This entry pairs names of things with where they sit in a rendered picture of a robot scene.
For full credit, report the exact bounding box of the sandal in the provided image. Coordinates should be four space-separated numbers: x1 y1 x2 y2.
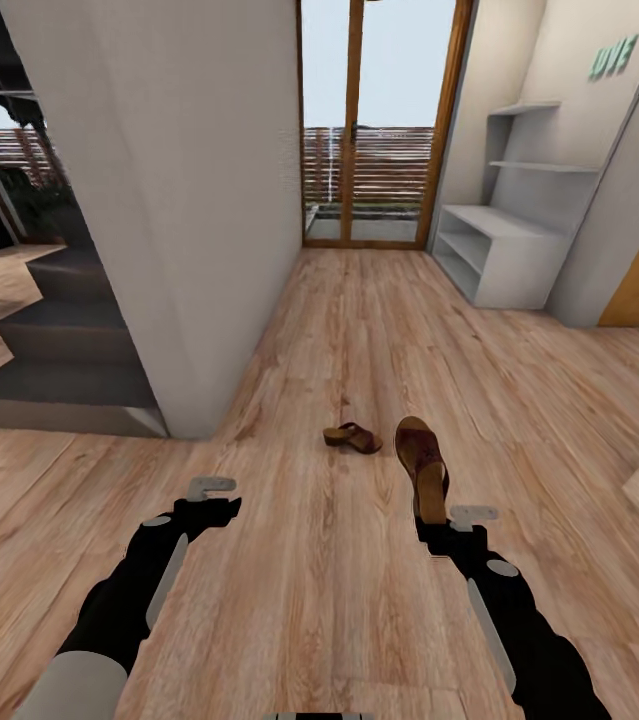
322 422 383 454
395 416 451 525

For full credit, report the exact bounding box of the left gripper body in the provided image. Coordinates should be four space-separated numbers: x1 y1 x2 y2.
174 498 229 536

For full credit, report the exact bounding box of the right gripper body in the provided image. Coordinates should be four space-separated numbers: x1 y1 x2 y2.
425 524 488 567

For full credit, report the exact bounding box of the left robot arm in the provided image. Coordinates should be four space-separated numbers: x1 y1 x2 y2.
10 477 242 720

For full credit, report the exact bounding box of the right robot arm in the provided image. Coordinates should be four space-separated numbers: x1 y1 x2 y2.
415 505 614 720

